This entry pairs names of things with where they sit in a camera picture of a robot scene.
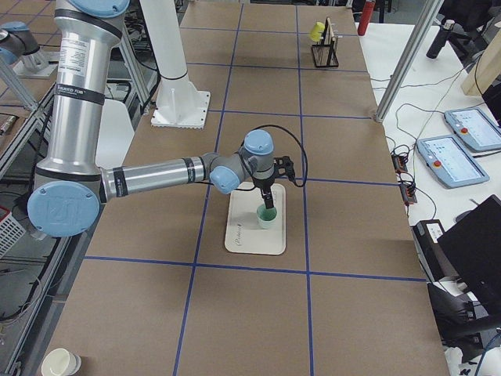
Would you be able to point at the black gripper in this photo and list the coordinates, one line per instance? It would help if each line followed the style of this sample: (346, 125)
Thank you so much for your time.
(262, 182)

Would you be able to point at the mint green cup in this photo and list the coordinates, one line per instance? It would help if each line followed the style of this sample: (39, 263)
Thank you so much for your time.
(266, 216)

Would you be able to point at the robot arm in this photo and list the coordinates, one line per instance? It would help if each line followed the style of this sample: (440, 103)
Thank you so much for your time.
(69, 185)

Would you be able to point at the spare robot arm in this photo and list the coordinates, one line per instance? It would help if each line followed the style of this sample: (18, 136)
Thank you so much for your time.
(21, 51)

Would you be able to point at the white rabbit tray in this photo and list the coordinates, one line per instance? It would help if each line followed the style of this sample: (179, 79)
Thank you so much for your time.
(245, 232)

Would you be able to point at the yellow cup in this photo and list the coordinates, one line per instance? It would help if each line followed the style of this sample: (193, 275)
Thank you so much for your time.
(316, 33)

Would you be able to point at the white paper cup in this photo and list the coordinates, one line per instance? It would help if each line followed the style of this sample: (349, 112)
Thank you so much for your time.
(60, 362)

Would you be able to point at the orange terminal board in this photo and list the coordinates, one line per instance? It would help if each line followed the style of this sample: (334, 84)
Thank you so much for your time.
(406, 181)

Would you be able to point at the white plastic chair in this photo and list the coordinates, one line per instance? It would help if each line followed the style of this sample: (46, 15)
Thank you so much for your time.
(115, 135)

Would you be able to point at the near teach pendant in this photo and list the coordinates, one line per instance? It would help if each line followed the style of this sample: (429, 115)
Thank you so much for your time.
(450, 162)

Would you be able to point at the teach pendant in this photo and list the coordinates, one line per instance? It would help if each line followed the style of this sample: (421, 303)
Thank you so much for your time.
(450, 162)
(474, 128)

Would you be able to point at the red water bottle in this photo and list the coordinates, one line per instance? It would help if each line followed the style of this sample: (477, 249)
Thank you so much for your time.
(366, 15)

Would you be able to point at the black laptop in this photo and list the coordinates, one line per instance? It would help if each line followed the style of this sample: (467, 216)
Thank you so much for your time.
(472, 246)

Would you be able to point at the far teach pendant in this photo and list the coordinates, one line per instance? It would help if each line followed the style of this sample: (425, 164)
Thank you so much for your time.
(474, 128)

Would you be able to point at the black bottle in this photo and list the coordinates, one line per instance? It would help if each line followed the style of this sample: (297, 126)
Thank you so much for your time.
(440, 39)

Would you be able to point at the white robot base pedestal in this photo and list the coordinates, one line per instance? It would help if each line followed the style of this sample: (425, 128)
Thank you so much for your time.
(178, 104)

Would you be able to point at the black wire cup rack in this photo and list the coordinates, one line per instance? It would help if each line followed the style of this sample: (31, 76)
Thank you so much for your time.
(324, 53)

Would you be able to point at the right aluminium frame post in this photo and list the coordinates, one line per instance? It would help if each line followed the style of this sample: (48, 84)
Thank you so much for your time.
(416, 38)

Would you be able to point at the white wire basket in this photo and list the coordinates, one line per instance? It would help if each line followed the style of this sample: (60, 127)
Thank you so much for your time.
(11, 231)

